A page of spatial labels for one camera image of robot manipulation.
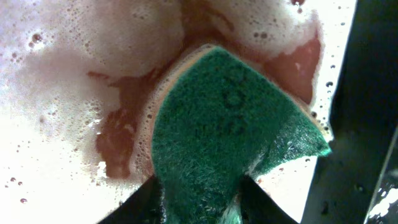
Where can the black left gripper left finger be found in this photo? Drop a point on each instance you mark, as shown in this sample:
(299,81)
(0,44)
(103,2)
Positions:
(142,207)

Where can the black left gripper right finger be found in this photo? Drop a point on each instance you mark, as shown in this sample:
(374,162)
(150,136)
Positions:
(257,207)

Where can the green scouring sponge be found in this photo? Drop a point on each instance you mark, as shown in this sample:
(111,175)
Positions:
(222,121)

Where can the black rectangular soapy water tray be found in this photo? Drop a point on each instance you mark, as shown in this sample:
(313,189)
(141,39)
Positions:
(60,59)

